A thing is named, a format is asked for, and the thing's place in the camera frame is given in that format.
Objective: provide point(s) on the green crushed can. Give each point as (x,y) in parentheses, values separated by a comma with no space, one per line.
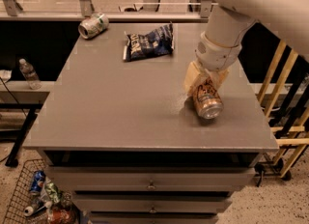
(53,192)

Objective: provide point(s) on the grey drawer cabinet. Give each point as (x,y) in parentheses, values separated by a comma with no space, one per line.
(125,140)

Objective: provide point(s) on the wire basket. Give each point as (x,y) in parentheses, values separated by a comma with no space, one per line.
(22,198)

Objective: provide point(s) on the red soda can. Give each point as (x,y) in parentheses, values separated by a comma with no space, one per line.
(61,217)

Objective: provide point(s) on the blue chip bag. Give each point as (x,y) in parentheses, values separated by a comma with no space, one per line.
(156,43)

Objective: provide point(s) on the blue soda can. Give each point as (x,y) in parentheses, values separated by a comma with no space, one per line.
(37,183)

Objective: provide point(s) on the grey side bench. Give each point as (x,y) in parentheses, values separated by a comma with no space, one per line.
(31,103)

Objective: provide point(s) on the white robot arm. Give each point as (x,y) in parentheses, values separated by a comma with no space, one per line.
(286,19)

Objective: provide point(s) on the green white soda can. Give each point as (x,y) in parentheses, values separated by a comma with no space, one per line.
(93,26)

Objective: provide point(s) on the clear plastic water bottle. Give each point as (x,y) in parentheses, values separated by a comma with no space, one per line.
(29,74)

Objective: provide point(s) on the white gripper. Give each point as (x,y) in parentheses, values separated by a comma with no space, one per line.
(216,56)

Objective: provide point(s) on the orange soda can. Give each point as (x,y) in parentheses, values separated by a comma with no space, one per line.
(207,101)

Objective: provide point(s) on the white bottle in basket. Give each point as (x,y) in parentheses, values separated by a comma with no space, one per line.
(32,209)

